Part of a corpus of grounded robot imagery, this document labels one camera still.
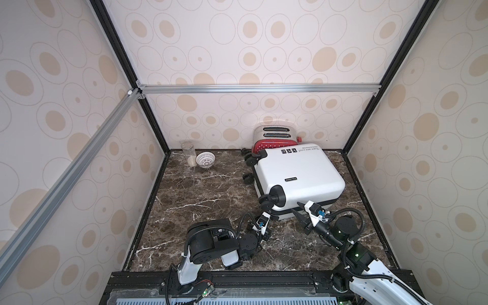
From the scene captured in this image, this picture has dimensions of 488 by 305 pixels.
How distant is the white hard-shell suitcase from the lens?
0.77 meters

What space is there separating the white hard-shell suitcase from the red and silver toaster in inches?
1.7

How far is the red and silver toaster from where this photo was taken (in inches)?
40.2
